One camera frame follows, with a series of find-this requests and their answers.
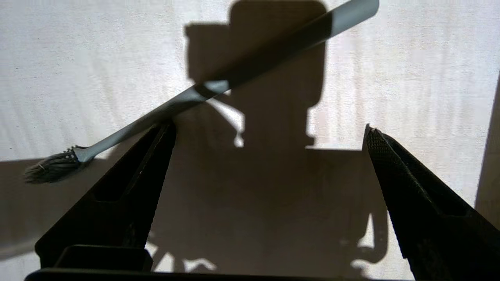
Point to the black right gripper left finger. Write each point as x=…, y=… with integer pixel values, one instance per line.
x=117, y=203

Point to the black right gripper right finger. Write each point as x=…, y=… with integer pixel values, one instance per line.
x=437, y=210

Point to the grey toothbrush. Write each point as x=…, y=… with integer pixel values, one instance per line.
x=164, y=111

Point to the beige wooden shelf cabinet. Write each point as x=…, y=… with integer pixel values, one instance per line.
x=78, y=58

